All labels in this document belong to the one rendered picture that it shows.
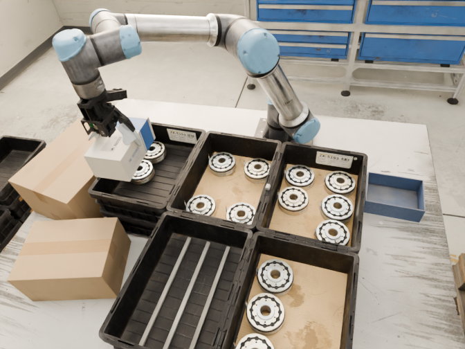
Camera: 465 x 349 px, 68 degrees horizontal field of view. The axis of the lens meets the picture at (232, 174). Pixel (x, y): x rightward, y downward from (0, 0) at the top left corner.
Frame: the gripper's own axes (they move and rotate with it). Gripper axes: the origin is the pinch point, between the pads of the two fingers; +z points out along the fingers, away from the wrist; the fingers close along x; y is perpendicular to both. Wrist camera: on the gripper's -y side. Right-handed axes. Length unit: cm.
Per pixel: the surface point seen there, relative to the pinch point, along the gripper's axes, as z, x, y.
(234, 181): 28.1, 30.8, -13.3
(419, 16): 46, 116, -196
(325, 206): 25, 64, -6
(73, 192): 20.9, -22.7, 7.3
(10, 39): 80, -258, -203
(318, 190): 28, 62, -15
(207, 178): 28.1, 20.4, -13.2
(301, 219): 28, 57, -1
